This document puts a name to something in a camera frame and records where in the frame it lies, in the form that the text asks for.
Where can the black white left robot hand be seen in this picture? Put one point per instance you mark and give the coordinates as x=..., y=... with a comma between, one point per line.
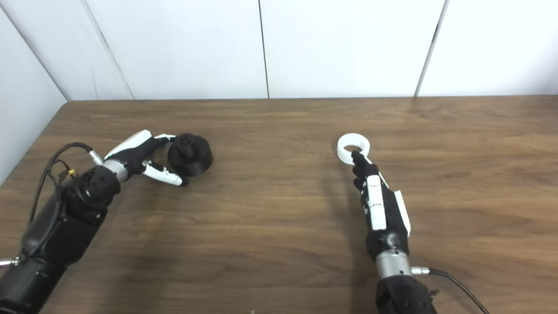
x=130, y=150

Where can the round black plastic part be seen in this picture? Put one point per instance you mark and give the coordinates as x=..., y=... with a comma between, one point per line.
x=196, y=163

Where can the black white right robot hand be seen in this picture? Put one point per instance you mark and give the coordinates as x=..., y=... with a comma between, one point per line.
x=377, y=205

